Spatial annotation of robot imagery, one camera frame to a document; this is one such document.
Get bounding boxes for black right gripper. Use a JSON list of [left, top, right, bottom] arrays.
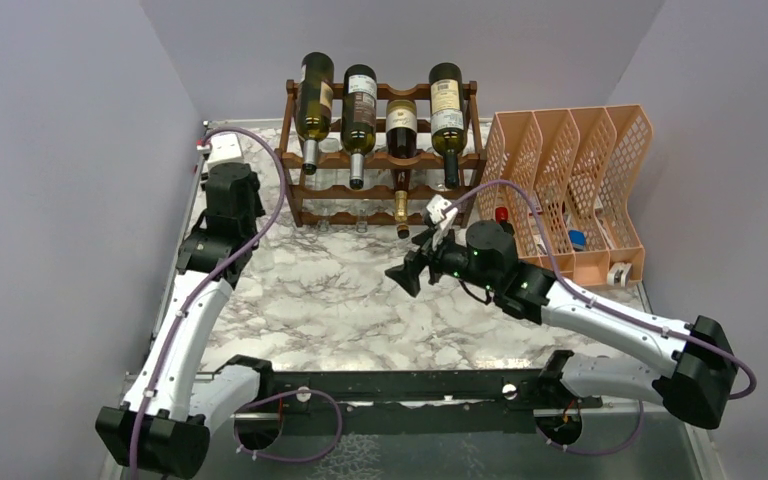
[[385, 221, 499, 297]]

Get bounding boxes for green wine bottle far left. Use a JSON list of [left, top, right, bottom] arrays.
[[295, 52, 334, 175]]

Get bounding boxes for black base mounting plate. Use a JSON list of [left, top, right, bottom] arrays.
[[232, 369, 602, 442]]

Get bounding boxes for aluminium frame rail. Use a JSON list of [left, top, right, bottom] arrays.
[[99, 119, 730, 480]]

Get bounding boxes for green wine bottle white label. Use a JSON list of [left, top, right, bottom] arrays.
[[341, 64, 378, 190]]

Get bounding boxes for dark bottle gold foil neck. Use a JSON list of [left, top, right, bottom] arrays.
[[385, 100, 418, 239]]

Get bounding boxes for green wine bottle cream label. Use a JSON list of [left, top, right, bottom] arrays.
[[428, 62, 466, 189]]

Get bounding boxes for brown wooden wine rack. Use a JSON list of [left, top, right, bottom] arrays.
[[275, 79, 487, 227]]

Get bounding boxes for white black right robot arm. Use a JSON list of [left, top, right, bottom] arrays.
[[385, 221, 738, 430]]

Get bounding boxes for orange plastic file organizer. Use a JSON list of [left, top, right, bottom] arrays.
[[474, 104, 653, 288]]

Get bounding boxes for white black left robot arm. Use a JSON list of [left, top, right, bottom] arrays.
[[95, 162, 275, 479]]

